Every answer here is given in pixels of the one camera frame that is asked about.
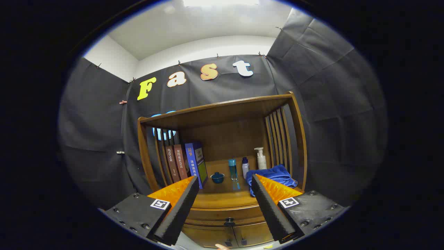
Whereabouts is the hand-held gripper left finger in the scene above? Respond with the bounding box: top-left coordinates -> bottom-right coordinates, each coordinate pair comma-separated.
99,175 -> 200,246

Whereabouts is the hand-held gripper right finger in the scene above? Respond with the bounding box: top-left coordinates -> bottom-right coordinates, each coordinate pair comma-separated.
250,174 -> 349,243

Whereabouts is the wooden drawer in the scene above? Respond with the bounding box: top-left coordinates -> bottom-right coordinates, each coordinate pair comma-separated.
185,205 -> 267,228

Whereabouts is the wooden cabinet door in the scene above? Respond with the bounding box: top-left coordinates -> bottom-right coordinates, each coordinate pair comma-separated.
181,224 -> 239,249
233,222 -> 274,247

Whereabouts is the wooden countertop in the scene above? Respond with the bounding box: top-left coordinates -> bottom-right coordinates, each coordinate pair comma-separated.
189,159 -> 278,209

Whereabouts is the wooden cabinet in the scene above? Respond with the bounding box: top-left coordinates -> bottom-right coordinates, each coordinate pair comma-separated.
137,91 -> 308,249

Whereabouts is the blue towel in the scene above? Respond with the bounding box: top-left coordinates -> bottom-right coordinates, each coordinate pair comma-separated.
246,164 -> 298,197

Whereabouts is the brown book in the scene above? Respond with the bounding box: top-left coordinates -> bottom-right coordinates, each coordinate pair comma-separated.
173,144 -> 189,181
165,146 -> 181,184

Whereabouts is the blue book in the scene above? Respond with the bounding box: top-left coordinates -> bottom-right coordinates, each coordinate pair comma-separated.
185,141 -> 208,190

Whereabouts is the white pump bottle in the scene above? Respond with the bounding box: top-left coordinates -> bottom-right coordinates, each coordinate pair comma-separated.
254,147 -> 267,170

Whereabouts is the blue clear bottle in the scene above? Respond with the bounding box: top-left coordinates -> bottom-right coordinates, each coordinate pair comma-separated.
228,159 -> 238,182

